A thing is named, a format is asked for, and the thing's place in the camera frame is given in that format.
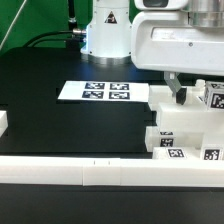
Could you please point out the white front fence bar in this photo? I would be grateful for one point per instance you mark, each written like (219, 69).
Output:
(110, 172)

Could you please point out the white marker base sheet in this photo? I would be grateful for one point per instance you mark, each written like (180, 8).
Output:
(104, 91)

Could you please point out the white fence bar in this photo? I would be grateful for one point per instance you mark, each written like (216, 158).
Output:
(3, 122)
(110, 172)

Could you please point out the white chair seat part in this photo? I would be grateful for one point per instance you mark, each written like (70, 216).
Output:
(206, 143)

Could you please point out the white chair back frame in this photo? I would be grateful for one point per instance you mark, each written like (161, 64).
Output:
(192, 116)

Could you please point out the white left fence bar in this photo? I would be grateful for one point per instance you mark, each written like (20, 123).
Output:
(3, 122)

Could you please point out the black vertical pole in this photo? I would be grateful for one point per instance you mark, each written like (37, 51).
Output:
(71, 11)

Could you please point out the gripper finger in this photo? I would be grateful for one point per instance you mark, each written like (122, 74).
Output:
(178, 92)

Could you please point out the white tagged cube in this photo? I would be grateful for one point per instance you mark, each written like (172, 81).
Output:
(214, 95)

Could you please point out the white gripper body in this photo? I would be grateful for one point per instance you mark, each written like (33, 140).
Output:
(183, 36)

